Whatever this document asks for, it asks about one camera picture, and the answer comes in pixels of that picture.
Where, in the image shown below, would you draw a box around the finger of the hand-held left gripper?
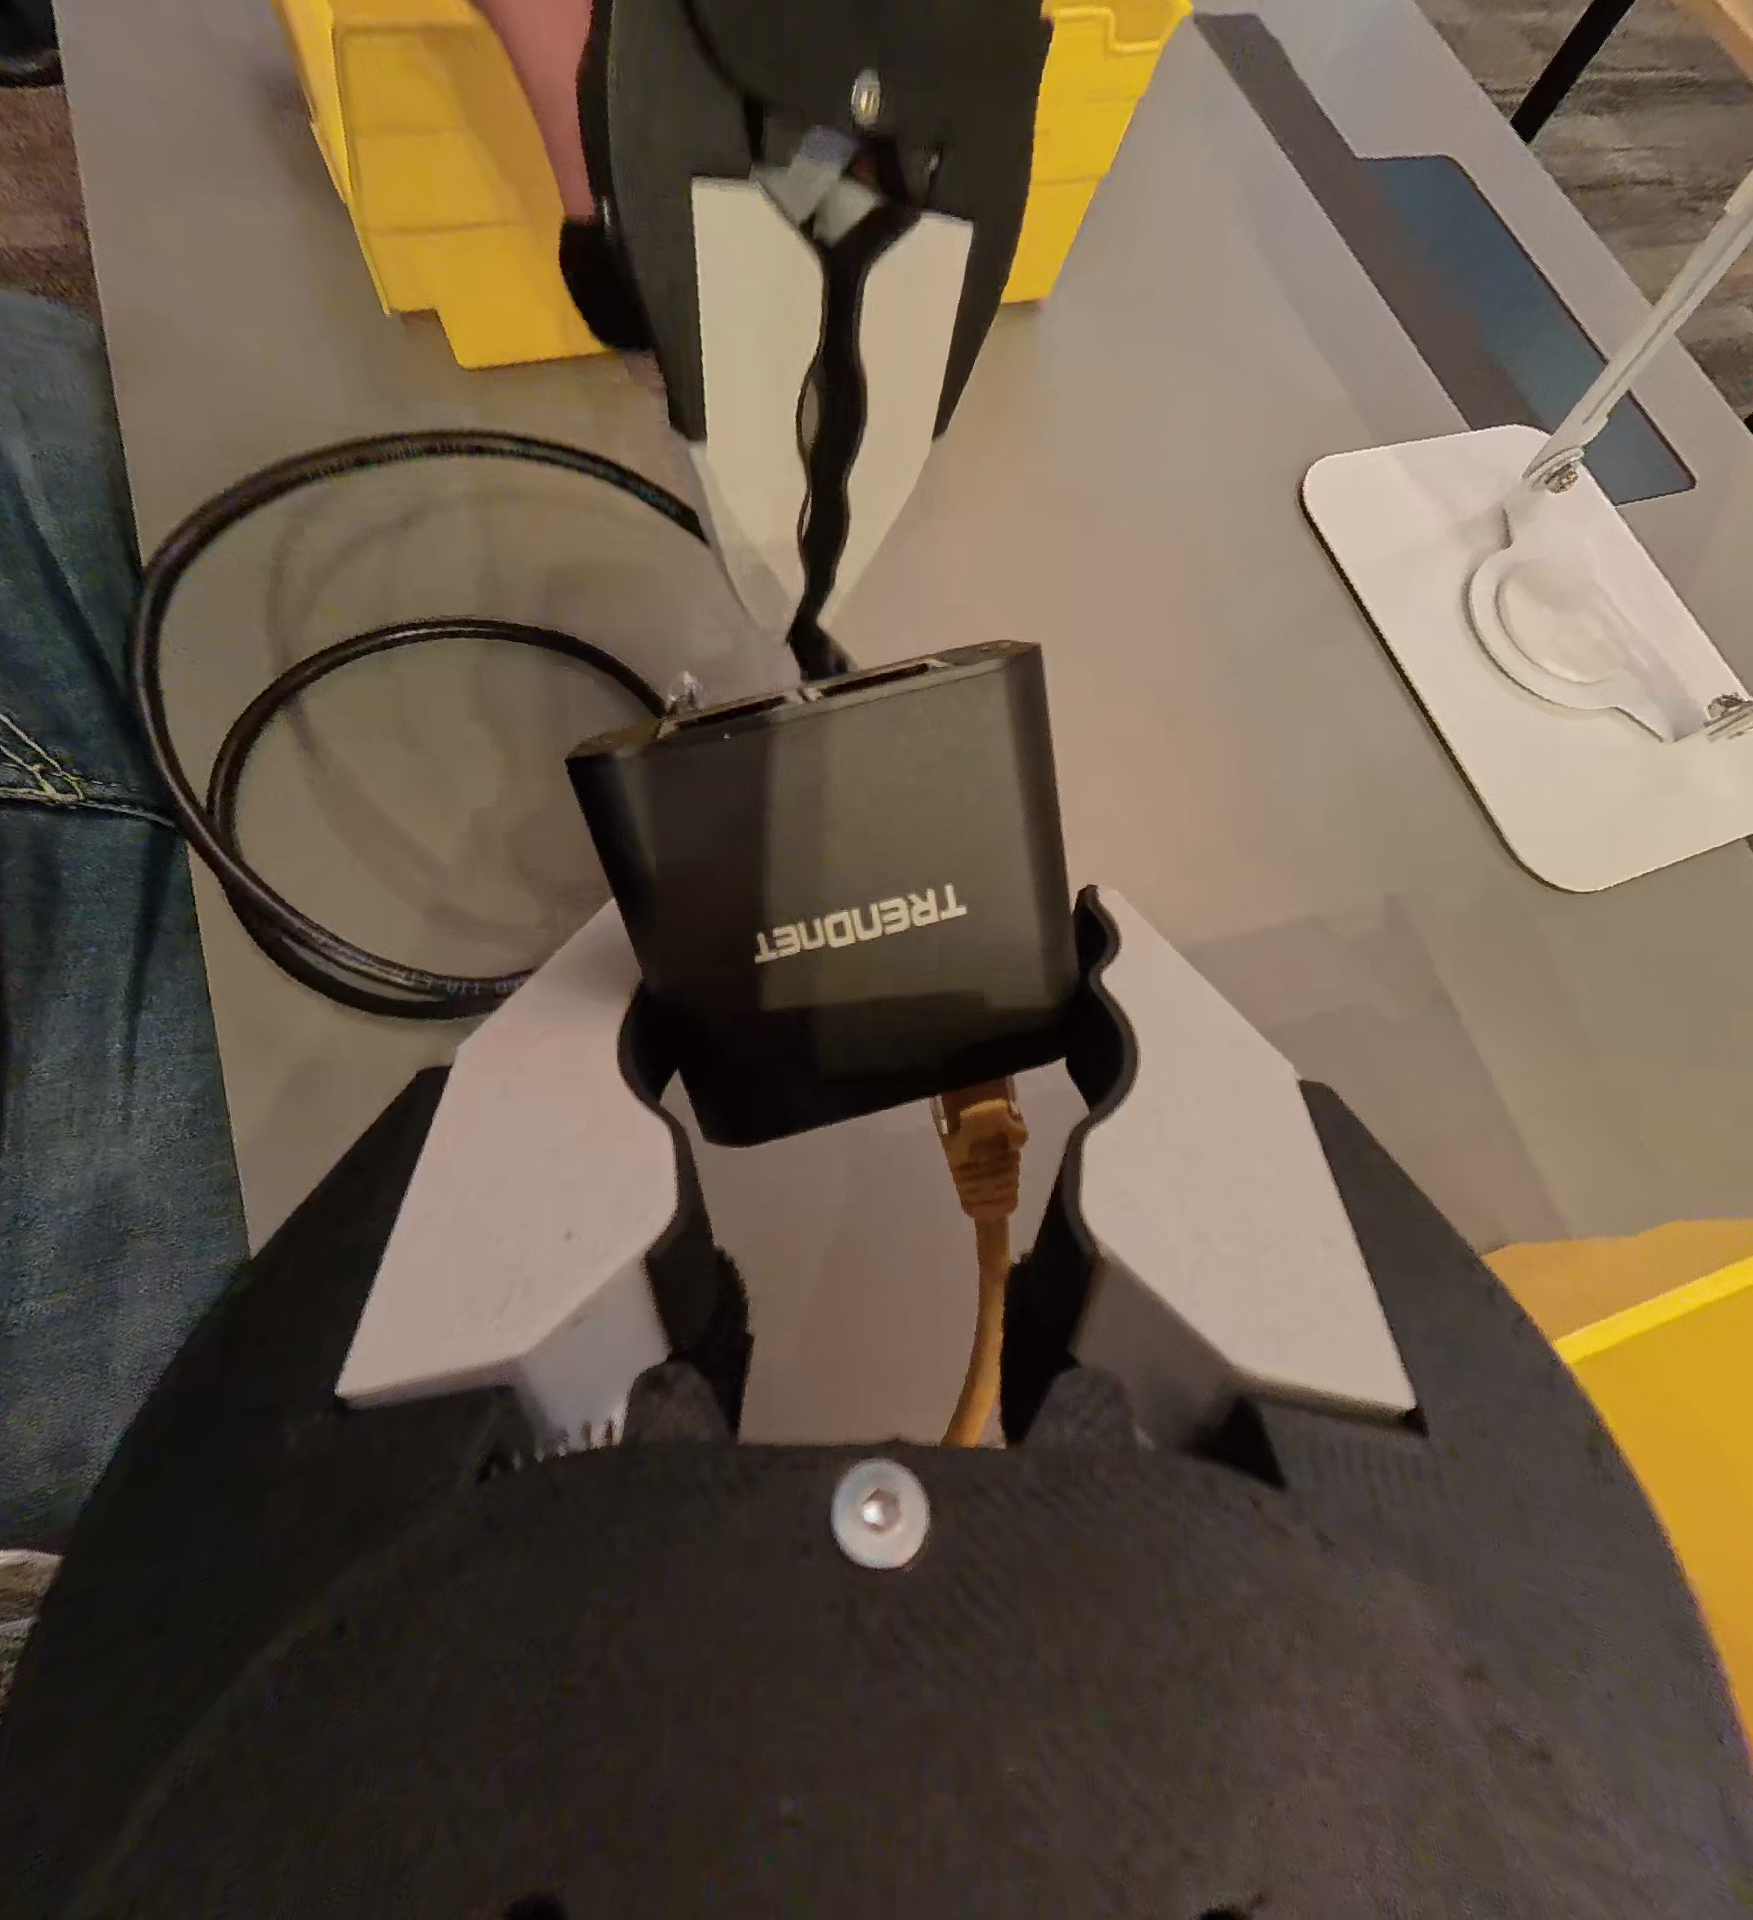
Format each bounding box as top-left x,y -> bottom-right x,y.
791,207 -> 973,666
689,178 -> 826,626

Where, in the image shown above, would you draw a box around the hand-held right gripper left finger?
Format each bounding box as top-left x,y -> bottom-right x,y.
332,897 -> 715,1416

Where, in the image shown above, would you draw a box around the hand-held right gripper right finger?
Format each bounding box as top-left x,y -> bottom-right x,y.
1003,886 -> 1419,1429

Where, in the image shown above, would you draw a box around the yellow plastic bin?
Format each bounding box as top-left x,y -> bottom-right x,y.
1480,1203 -> 1753,1920
997,0 -> 1195,305
271,0 -> 625,370

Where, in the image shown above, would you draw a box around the black network switch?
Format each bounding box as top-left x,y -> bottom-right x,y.
561,636 -> 1091,1151

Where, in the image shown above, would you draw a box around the black ethernet cable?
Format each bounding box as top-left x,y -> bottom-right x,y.
129,430 -> 857,1025

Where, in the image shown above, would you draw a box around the person's left hand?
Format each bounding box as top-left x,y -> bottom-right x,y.
489,0 -> 598,229

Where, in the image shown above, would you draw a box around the person's blue jeans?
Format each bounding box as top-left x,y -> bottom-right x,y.
0,283 -> 249,1565

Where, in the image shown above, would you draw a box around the orange ethernet cable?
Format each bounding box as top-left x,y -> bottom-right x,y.
933,1079 -> 1034,1449

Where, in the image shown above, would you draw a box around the black metal desk frame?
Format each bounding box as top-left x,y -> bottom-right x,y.
1502,0 -> 1753,444

